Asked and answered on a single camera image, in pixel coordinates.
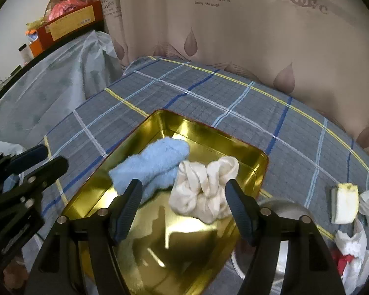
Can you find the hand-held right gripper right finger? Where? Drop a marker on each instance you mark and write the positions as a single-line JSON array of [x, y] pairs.
[[240, 212]]

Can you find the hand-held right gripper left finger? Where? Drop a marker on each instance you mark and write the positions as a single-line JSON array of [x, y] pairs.
[[128, 210]]

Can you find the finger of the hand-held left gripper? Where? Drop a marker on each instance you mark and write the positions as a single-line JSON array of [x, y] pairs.
[[32, 154], [47, 169]]

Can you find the red and gold tin box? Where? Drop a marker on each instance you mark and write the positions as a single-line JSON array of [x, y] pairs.
[[178, 252]]

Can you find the white and yellow cloth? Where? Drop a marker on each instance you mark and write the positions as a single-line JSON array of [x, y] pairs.
[[344, 206]]

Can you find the red and white cloth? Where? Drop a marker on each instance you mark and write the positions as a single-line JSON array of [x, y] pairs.
[[353, 245]]

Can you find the cream crumpled cloth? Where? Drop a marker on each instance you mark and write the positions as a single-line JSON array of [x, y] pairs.
[[196, 196]]

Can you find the light blue fluffy sock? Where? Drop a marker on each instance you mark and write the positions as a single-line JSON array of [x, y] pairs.
[[153, 166]]

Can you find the grey-green quilt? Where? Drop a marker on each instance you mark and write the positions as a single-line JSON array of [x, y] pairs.
[[49, 92]]

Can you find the grey plaid bed sheet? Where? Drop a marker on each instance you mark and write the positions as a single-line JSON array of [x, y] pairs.
[[233, 113]]

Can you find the white bottle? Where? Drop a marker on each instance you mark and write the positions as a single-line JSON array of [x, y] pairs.
[[25, 53]]

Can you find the small orange box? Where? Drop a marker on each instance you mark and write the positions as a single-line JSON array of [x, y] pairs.
[[36, 49]]

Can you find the yellow plastic bag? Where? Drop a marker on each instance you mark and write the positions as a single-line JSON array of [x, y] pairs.
[[37, 24]]

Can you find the large orange cardboard box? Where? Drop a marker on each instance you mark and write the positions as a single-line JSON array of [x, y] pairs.
[[67, 24]]

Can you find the red plastic bag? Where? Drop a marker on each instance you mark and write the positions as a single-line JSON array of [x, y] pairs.
[[64, 9]]

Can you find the beige leaf print curtain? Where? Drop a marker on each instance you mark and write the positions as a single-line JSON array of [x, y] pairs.
[[233, 37]]

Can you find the black bed rail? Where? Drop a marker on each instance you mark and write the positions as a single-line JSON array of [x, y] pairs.
[[49, 53]]

